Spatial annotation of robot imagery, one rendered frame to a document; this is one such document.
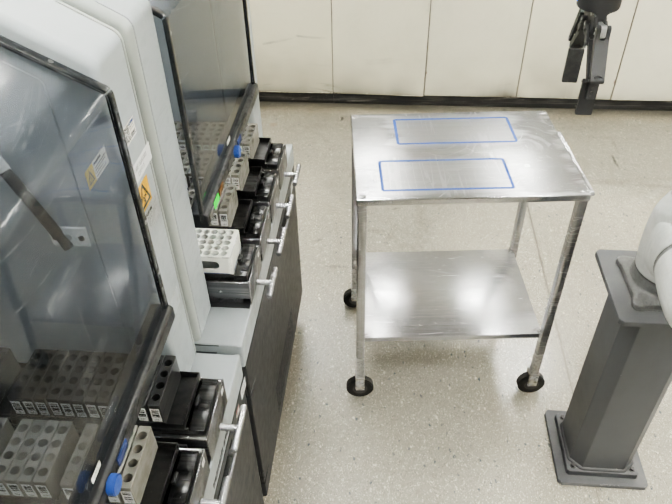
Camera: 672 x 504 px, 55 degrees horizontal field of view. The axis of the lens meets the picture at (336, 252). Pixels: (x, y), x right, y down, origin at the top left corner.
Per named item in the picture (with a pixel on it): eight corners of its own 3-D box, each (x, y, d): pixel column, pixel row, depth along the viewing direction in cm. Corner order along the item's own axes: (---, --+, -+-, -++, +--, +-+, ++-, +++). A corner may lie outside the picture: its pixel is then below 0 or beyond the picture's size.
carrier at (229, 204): (230, 203, 165) (227, 183, 162) (238, 203, 165) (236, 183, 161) (221, 231, 157) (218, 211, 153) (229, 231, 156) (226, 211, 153)
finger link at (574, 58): (569, 49, 128) (568, 47, 129) (561, 82, 133) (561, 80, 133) (584, 49, 128) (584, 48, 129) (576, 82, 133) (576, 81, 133)
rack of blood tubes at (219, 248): (105, 272, 149) (98, 252, 145) (120, 244, 156) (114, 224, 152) (233, 278, 146) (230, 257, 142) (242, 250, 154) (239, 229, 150)
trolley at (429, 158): (346, 399, 219) (344, 200, 165) (343, 302, 254) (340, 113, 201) (545, 394, 219) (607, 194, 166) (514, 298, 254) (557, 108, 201)
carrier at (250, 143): (252, 141, 189) (250, 122, 185) (259, 141, 188) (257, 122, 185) (244, 162, 180) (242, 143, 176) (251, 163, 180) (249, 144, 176)
